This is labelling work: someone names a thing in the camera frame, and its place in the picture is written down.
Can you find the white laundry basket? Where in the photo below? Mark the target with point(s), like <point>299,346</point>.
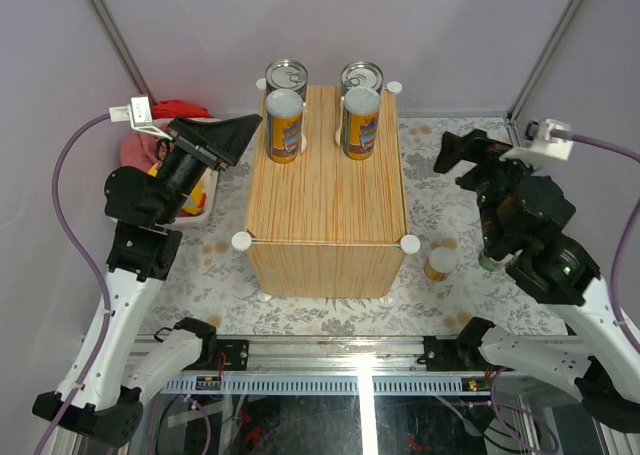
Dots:
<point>197,221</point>

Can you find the red cloth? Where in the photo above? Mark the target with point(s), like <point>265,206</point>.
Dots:
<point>166,109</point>

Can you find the aluminium front rail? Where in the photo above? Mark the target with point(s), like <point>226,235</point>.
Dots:
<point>330,360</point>

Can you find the pink cloth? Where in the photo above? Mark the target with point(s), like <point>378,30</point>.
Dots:
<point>142,151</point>

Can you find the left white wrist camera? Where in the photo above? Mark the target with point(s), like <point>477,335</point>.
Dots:
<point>138,114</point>

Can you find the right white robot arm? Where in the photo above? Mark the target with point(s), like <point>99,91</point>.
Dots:
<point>562,276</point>

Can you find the yellow porridge can with spoon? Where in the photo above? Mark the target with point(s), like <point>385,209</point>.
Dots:
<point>284,123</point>

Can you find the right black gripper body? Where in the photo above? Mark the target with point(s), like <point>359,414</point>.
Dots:
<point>487,181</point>

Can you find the yellow cloth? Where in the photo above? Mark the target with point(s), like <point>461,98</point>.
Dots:
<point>198,197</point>

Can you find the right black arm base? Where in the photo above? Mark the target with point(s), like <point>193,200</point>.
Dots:
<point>440,355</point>

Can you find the wooden cube cabinet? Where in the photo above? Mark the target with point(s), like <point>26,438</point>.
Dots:
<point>323,225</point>

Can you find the orange can with white lid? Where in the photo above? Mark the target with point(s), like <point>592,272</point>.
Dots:
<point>440,263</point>

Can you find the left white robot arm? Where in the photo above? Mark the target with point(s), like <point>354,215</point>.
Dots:
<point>138,264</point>

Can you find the dark blue tin can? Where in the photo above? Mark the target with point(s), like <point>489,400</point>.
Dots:
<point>287,74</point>

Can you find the light blue tin can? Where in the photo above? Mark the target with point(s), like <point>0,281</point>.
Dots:
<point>361,74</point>

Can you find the green can with white lid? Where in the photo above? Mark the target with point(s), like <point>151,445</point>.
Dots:
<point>492,265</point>

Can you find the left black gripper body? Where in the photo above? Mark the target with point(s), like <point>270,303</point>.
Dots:
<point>185,167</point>

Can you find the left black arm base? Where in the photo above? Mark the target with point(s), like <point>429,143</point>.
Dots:
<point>226,355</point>

